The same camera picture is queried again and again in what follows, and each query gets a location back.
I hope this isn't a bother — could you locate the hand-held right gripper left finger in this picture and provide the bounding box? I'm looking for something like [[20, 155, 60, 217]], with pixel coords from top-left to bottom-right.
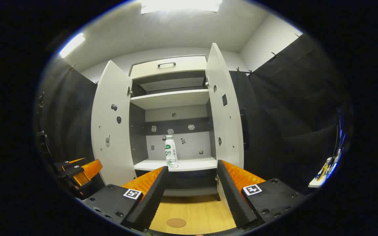
[[82, 166, 169, 231]]

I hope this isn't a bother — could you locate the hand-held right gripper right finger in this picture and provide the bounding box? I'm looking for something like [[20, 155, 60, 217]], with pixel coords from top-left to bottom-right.
[[217, 160, 306, 229]]

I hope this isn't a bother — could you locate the white door with camera stickers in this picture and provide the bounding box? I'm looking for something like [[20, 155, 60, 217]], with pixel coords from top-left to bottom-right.
[[91, 60, 137, 187]]

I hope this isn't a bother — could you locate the round brown coaster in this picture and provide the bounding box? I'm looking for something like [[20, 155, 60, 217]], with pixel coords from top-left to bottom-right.
[[166, 218, 187, 228]]

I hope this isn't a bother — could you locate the clear plastic bottle green label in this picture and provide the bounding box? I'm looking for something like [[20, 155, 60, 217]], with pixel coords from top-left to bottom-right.
[[164, 135, 179, 169]]

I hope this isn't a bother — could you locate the white grey cabinet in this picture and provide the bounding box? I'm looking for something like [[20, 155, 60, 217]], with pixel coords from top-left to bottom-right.
[[128, 55, 221, 197]]

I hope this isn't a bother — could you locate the white cabinet shelf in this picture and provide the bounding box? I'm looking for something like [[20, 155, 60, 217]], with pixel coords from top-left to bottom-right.
[[130, 88, 210, 110], [134, 157, 218, 172]]

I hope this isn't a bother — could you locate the yellow bottle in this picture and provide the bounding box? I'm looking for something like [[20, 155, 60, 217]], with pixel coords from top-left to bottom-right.
[[316, 157, 332, 181]]

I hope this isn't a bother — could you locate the ceiling light strip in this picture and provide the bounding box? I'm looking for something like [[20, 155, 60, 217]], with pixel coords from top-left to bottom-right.
[[59, 33, 86, 59]]

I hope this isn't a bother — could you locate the ceiling light panel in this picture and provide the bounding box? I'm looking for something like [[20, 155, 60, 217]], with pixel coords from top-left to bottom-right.
[[140, 0, 223, 14]]

